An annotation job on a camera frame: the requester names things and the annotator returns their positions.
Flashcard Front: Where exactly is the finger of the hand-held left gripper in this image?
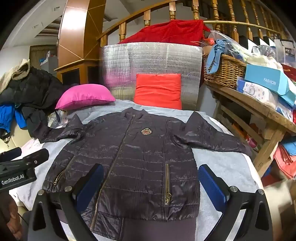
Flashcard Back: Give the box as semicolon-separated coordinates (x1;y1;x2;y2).
23;148;49;167
0;147;22;163

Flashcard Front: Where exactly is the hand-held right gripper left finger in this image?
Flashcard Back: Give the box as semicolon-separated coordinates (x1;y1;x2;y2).
29;163;104;241

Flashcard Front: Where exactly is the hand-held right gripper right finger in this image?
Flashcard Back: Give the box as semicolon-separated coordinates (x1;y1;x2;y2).
198;164;274;241

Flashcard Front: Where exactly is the dark quilted zip jacket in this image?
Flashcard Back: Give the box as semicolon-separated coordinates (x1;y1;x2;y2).
38;107;252;234

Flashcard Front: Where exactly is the person's left hand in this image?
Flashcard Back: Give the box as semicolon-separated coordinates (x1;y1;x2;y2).
0;193;22;239

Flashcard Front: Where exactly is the grey blanket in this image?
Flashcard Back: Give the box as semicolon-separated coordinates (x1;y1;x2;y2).
14;98;264;241

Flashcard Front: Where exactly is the blue jacket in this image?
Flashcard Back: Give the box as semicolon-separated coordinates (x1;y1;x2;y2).
0;103;28;133

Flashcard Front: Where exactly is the clear plastic bag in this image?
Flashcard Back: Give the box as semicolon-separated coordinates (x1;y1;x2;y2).
48;110;68;127

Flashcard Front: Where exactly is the printed cardboard box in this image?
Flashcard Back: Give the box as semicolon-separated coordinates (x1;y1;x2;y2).
231;116;264;152

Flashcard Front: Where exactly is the black padded coat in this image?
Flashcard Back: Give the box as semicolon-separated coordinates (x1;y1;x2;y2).
1;67;77;143

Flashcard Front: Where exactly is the pink pillow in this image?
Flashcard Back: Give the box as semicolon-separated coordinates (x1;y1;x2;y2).
55;84;116;110

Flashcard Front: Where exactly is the beige fleece garment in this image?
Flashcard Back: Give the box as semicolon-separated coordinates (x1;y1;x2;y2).
0;59;30;93

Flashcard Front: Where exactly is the wooden shelf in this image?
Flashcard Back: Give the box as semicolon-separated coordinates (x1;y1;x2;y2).
203;80;296;179

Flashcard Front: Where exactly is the brown bamboo blind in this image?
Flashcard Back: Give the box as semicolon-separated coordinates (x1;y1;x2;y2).
30;45;58;70

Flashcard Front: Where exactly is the white box with cartoon print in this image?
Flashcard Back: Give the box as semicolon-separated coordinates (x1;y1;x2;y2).
236;77;294;121

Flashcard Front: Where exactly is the red-orange pillow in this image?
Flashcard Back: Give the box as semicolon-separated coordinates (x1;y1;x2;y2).
133;74;183;110

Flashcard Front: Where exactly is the wicker basket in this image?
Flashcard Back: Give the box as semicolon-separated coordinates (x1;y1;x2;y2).
202;54;247;90

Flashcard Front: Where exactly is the light blue cardboard box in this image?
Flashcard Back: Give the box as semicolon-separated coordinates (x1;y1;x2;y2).
244;64;296;107

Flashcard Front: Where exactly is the light blue cloth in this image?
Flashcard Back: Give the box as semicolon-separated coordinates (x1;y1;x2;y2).
206;39;234;75

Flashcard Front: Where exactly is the cream folded cloth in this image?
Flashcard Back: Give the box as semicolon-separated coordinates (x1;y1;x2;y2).
246;55;283;70

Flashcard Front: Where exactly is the silver foil insulation mat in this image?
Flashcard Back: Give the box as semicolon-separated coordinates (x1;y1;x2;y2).
103;42;203;112

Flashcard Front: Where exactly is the clear plastic storage box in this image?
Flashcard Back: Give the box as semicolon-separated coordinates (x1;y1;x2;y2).
274;39;296;65

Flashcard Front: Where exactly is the wooden stair railing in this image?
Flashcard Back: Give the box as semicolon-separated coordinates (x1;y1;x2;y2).
97;0;289;47

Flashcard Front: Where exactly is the red blanket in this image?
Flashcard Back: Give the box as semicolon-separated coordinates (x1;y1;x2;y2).
118;20;212;44

